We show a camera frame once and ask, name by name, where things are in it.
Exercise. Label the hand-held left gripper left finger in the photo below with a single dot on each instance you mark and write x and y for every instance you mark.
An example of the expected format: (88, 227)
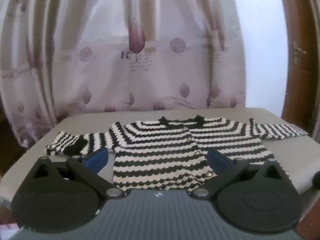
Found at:
(98, 160)

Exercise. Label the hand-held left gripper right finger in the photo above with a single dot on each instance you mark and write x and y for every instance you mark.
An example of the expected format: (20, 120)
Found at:
(218, 161)

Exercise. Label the black white striped knit cardigan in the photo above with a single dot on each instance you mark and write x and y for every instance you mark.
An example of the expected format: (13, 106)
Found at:
(155, 155)

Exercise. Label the pink leaf print curtain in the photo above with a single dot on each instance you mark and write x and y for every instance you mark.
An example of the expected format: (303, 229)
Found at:
(100, 80)

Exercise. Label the brown wooden door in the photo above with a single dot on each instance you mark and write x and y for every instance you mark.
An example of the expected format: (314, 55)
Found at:
(303, 85)

